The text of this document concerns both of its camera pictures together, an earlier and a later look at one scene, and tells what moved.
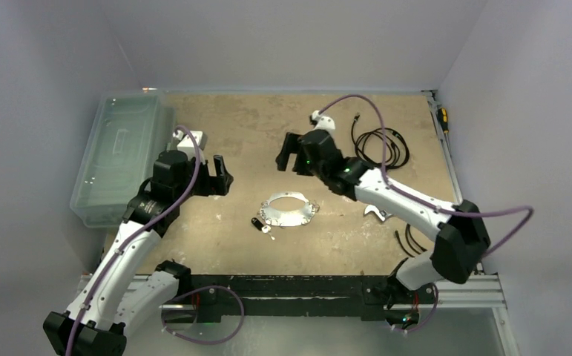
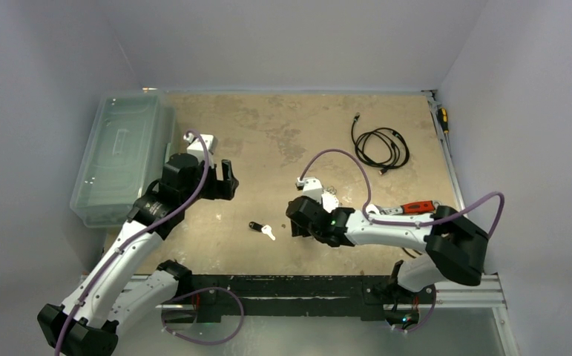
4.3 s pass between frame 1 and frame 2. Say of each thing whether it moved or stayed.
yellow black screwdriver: stayed
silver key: stayed
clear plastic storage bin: stayed
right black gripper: moved
